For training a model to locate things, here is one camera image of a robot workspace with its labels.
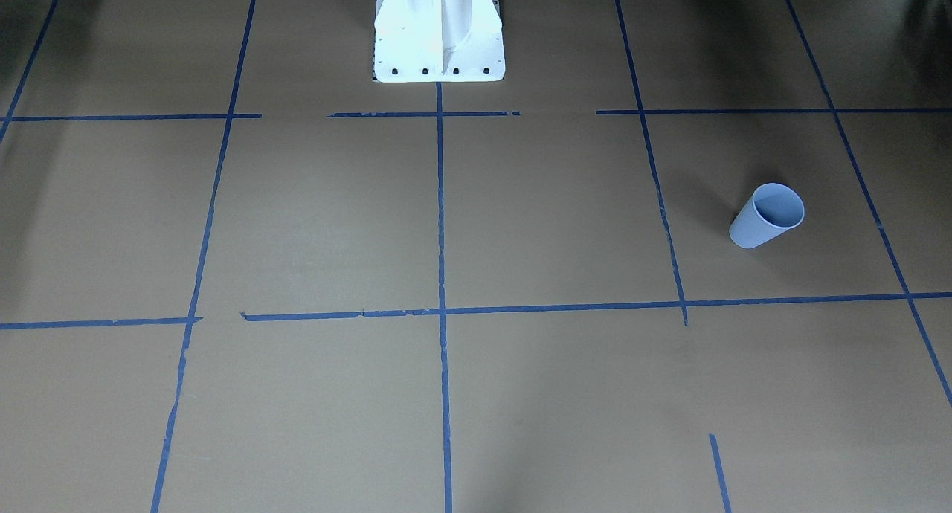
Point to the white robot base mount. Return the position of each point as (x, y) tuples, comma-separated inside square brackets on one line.
[(438, 41)]

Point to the blue plastic cup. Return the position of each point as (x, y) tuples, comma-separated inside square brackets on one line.
[(772, 210)]

